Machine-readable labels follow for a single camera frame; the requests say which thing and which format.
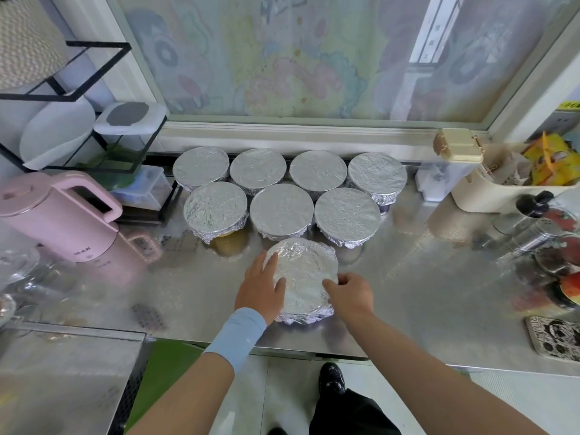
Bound light blue wristband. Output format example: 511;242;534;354
204;307;268;374

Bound clear glass shaker bottle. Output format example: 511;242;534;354
498;217;567;259

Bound woven rope basket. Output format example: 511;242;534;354
0;0;69;91

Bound glass jar red contents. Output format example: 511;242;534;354
535;240;580;277

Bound glass bottle black cap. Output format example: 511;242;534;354
494;191;556;241

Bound black metal rack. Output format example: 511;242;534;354
0;40;169;223

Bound window with cartoon film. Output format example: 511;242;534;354
50;0;580;164

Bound person's left forearm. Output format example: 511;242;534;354
127;353;237;435

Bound pink electric kettle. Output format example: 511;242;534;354
0;171;123;263

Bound black trousers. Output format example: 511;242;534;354
308;389;400;435

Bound black right shoe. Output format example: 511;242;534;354
317;361;348;399

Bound person's left hand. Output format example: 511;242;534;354
234;251;288;325

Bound cream organiser tray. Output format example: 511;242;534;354
451;144;580;214

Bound stack of aluminium foil sheets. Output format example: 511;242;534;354
263;237;340;325

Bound person's right forearm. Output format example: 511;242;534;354
349;312;549;435

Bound green floor mat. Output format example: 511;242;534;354
125;340;205;431

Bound person's right hand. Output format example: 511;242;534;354
323;272;375;327

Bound stainless steel countertop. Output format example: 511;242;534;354
0;144;580;377

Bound patterned case smartphone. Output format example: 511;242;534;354
524;314;580;361

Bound clear plastic box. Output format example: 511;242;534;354
111;166;173;211

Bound white plate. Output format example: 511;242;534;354
19;95;97;171

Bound beige round object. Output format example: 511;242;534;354
433;128;486;164

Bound jar with orange red lid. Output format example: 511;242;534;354
548;271;580;309

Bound yellow bowl with greens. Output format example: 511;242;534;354
210;231;250;257

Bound foil-wrapped bowl being handled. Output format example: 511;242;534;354
348;152;409;212

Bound clear glass jar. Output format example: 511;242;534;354
0;244;42;286

